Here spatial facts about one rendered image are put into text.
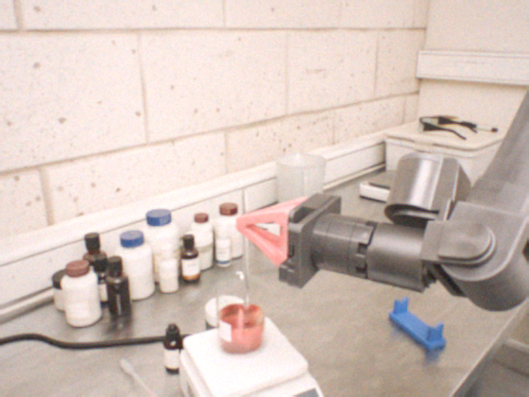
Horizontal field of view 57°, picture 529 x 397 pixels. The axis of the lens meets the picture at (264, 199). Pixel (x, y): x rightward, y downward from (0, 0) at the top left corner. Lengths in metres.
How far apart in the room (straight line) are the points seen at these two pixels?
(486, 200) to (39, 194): 0.75
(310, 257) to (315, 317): 0.38
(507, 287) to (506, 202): 0.07
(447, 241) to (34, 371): 0.60
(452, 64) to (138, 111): 1.20
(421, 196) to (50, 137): 0.67
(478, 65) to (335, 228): 1.44
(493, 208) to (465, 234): 0.04
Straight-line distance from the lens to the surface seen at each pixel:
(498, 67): 1.83
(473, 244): 0.40
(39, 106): 0.93
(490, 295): 0.43
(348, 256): 0.45
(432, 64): 1.91
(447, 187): 0.47
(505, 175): 0.44
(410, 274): 0.44
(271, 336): 0.64
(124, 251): 0.88
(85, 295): 0.83
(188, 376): 0.63
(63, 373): 0.77
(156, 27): 1.04
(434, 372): 0.76
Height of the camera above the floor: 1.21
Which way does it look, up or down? 20 degrees down
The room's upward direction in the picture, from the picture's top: straight up
